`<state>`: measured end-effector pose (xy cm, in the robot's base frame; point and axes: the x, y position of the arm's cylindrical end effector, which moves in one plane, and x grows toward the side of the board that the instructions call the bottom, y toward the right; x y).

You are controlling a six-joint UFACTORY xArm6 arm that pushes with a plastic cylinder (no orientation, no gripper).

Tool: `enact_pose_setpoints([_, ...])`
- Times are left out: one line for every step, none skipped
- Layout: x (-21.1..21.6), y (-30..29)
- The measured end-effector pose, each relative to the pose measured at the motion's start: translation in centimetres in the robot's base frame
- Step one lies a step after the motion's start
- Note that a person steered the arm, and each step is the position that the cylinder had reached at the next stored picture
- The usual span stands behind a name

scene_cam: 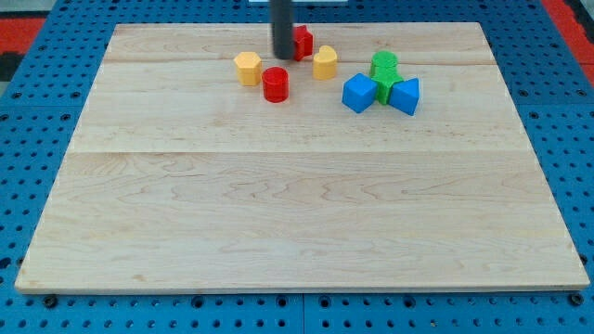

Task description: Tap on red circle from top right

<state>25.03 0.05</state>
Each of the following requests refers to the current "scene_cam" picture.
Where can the green cylinder block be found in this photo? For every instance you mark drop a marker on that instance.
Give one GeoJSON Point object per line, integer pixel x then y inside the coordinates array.
{"type": "Point", "coordinates": [384, 63]}

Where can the blue triangle block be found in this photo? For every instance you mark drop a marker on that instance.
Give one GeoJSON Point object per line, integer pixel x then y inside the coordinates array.
{"type": "Point", "coordinates": [405, 96]}

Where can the yellow heart block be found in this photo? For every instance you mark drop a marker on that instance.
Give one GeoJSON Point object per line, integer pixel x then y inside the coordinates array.
{"type": "Point", "coordinates": [325, 63]}

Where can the red cylinder block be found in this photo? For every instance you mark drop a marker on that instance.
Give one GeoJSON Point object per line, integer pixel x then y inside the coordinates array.
{"type": "Point", "coordinates": [276, 84]}

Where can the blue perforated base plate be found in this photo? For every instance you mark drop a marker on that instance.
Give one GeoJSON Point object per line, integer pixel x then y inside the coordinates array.
{"type": "Point", "coordinates": [547, 82]}

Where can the yellow hexagon block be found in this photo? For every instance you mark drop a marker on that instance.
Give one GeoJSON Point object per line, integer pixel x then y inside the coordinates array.
{"type": "Point", "coordinates": [248, 68]}

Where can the light wooden board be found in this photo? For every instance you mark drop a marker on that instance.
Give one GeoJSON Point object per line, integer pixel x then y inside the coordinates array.
{"type": "Point", "coordinates": [179, 180]}

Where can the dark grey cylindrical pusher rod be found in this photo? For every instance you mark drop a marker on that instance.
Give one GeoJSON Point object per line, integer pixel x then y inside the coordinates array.
{"type": "Point", "coordinates": [281, 21]}

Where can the red star block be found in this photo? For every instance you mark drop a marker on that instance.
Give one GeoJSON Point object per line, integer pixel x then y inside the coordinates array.
{"type": "Point", "coordinates": [303, 42]}

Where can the blue cube block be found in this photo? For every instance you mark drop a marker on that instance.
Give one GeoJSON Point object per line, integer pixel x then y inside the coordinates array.
{"type": "Point", "coordinates": [358, 93]}

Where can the green star block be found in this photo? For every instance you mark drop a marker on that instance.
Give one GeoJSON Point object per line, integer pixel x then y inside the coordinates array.
{"type": "Point", "coordinates": [385, 78]}

